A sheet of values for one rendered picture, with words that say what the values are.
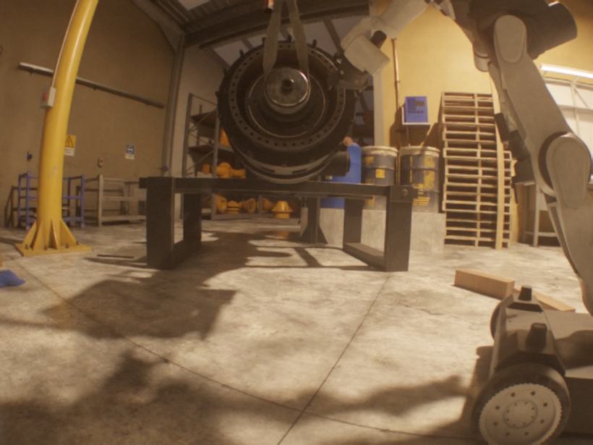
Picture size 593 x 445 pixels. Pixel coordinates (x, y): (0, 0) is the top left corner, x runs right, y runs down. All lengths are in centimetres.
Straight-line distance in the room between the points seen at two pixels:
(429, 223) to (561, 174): 290
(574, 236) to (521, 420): 40
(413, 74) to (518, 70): 533
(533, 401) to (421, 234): 305
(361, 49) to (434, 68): 540
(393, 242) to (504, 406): 175
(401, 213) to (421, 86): 405
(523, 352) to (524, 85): 58
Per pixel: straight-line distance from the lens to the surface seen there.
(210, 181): 205
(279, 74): 103
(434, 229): 353
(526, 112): 79
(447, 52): 634
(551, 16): 92
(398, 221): 221
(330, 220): 369
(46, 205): 311
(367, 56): 76
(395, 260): 223
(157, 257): 210
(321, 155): 107
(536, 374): 58
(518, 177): 99
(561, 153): 72
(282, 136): 110
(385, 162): 418
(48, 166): 313
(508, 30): 84
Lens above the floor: 46
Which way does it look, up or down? 3 degrees down
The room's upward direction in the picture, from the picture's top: 2 degrees clockwise
